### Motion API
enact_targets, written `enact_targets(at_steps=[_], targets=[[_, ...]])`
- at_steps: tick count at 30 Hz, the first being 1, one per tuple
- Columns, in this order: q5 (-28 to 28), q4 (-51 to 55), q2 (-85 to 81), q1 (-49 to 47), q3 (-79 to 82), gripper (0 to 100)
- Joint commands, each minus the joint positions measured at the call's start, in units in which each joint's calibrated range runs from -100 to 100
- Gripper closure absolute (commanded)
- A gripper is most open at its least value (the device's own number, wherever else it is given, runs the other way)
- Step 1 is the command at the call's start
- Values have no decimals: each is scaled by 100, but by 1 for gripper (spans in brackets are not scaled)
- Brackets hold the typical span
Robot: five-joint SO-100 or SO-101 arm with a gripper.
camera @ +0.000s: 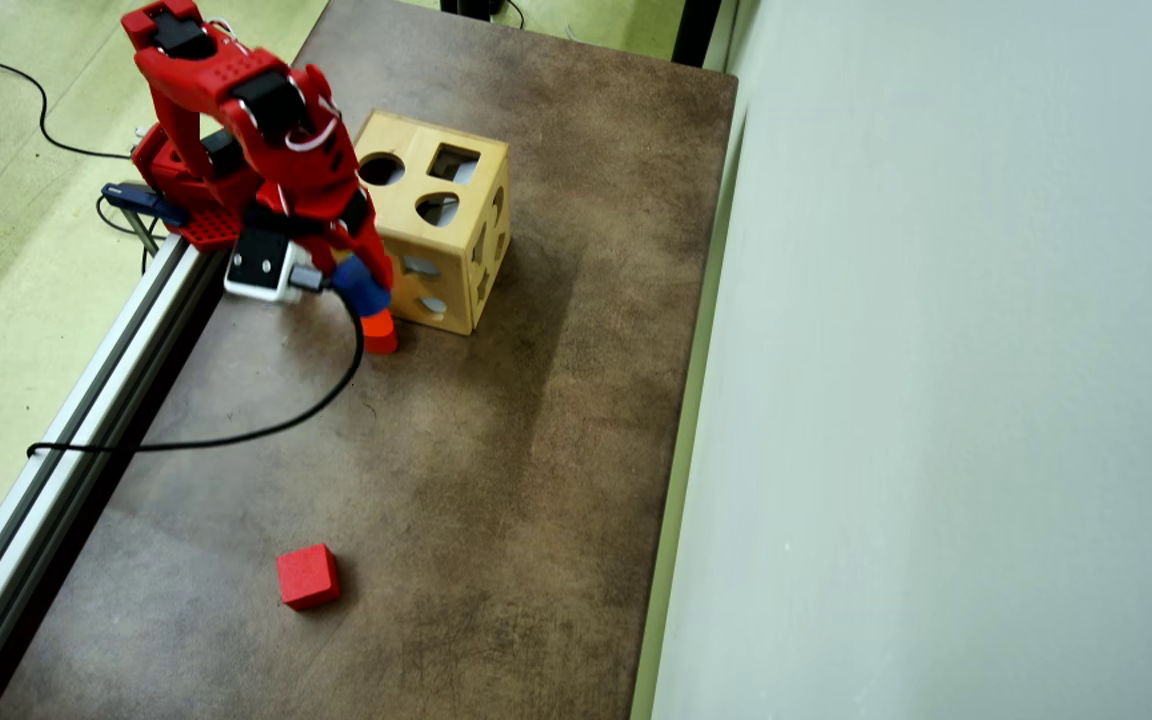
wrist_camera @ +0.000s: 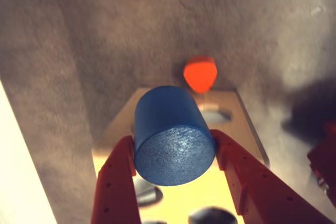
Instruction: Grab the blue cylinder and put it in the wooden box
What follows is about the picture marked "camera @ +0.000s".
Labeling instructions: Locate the blue clamp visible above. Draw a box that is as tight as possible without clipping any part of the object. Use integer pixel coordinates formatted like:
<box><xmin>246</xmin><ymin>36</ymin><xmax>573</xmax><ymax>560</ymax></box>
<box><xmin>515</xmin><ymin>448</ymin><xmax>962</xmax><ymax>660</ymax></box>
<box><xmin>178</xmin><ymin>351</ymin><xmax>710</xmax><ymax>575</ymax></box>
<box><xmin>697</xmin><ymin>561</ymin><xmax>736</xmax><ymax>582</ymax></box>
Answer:
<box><xmin>101</xmin><ymin>182</ymin><xmax>187</xmax><ymax>231</ymax></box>

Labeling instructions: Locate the aluminium profile rail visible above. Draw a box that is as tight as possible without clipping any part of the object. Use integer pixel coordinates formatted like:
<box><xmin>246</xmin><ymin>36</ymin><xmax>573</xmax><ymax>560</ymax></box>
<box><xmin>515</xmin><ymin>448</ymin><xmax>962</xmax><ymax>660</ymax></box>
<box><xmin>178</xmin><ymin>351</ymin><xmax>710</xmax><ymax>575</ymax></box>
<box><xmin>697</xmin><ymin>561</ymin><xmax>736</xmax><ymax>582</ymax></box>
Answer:
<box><xmin>0</xmin><ymin>235</ymin><xmax>227</xmax><ymax>720</ymax></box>

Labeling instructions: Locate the blue cylinder block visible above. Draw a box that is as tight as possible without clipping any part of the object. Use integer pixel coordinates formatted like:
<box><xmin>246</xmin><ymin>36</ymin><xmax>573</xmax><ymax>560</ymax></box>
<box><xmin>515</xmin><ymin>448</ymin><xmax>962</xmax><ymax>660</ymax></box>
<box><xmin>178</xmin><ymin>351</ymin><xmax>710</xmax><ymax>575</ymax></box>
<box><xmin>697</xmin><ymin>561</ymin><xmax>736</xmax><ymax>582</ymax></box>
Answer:
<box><xmin>332</xmin><ymin>256</ymin><xmax>392</xmax><ymax>316</ymax></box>

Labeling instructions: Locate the wooden shape sorter box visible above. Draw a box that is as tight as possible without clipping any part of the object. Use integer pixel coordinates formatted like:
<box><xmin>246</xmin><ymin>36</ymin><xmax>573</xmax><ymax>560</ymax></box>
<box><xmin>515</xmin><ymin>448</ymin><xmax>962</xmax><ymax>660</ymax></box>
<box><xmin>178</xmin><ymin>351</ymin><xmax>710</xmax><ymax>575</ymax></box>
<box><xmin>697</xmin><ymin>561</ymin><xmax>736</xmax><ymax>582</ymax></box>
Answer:
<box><xmin>336</xmin><ymin>108</ymin><xmax>513</xmax><ymax>337</ymax></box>

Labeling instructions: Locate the black post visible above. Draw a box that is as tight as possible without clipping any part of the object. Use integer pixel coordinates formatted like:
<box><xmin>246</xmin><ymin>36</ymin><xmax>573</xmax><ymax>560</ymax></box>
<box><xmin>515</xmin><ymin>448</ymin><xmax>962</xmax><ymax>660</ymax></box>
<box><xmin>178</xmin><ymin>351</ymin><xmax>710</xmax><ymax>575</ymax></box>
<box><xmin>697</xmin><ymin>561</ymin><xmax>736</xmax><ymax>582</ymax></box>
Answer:
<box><xmin>671</xmin><ymin>0</ymin><xmax>724</xmax><ymax>69</ymax></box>

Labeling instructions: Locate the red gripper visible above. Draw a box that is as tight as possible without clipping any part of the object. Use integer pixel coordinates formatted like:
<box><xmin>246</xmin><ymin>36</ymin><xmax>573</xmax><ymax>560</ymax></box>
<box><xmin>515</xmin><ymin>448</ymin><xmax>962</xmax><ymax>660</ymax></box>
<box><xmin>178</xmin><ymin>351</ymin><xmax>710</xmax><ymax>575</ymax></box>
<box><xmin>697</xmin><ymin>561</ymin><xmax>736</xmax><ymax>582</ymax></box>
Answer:
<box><xmin>256</xmin><ymin>118</ymin><xmax>395</xmax><ymax>294</ymax></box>

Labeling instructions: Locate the black floor cable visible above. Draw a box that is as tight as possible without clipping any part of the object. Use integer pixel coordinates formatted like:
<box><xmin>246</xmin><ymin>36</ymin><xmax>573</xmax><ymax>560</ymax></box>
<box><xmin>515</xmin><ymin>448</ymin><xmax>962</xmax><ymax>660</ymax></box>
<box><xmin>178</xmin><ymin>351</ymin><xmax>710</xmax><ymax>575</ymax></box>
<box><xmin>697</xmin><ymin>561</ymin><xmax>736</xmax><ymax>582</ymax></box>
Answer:
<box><xmin>0</xmin><ymin>55</ymin><xmax>134</xmax><ymax>161</ymax></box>

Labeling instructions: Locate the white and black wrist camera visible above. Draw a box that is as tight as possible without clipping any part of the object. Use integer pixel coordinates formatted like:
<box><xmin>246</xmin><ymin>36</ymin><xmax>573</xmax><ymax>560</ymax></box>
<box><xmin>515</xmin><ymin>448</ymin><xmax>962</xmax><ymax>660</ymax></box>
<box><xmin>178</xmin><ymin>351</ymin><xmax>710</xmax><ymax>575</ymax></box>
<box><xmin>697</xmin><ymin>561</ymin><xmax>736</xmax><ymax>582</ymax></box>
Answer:
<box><xmin>224</xmin><ymin>228</ymin><xmax>301</xmax><ymax>304</ymax></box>

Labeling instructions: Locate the red teardrop block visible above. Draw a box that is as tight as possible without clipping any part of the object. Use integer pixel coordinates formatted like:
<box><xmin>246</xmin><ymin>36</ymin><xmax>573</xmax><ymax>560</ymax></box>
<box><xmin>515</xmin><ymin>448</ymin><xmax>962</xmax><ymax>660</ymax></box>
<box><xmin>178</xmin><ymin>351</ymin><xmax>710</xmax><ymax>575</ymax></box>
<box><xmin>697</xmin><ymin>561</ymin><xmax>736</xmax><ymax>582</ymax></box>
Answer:
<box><xmin>360</xmin><ymin>310</ymin><xmax>400</xmax><ymax>356</ymax></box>

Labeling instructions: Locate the white servo wire loop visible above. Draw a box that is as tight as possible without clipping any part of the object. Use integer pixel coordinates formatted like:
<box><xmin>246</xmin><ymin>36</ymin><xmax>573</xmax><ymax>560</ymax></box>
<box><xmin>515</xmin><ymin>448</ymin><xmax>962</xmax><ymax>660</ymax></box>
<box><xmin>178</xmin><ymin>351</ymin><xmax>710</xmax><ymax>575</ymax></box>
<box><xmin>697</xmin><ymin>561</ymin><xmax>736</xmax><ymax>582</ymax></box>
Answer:
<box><xmin>281</xmin><ymin>95</ymin><xmax>342</xmax><ymax>153</ymax></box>

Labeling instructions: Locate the red cube block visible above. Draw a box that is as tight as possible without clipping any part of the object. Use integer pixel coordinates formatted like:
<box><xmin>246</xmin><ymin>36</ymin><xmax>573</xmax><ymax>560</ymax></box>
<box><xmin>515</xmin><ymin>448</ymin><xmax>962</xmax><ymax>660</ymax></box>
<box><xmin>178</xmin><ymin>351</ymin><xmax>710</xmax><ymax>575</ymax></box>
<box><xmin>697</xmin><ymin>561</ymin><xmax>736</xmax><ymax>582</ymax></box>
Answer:
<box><xmin>275</xmin><ymin>543</ymin><xmax>343</xmax><ymax>612</ymax></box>

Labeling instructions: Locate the black camera cable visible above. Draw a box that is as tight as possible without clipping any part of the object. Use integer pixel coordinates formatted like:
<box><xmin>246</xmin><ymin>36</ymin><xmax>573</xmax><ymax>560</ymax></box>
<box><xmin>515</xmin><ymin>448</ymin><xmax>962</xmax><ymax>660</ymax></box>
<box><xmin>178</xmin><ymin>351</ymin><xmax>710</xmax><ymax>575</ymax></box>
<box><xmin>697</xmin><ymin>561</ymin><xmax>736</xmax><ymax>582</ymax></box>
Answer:
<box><xmin>26</xmin><ymin>262</ymin><xmax>367</xmax><ymax>459</ymax></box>

